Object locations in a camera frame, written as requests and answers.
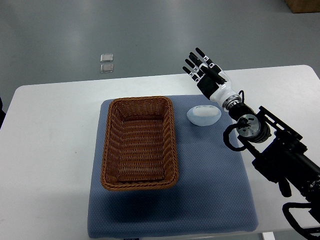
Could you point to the lower silver floor plate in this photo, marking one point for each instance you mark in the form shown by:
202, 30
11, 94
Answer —
107, 68

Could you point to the blue fabric mat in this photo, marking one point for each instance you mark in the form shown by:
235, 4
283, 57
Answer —
212, 194

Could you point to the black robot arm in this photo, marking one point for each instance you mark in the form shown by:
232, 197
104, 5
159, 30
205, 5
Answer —
278, 155

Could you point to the white table leg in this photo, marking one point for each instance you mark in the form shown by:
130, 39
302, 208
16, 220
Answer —
268, 236

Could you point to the brown wicker basket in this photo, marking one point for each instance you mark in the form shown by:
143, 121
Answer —
140, 151

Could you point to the upper silver floor plate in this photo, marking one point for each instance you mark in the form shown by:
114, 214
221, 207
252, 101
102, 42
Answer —
106, 57

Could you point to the silver floor plate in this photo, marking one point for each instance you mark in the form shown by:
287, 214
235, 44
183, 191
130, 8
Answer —
106, 57
107, 68

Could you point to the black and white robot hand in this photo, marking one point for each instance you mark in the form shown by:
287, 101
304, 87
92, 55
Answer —
211, 80

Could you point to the light blue oval toy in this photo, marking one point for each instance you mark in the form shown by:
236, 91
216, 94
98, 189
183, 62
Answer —
204, 115

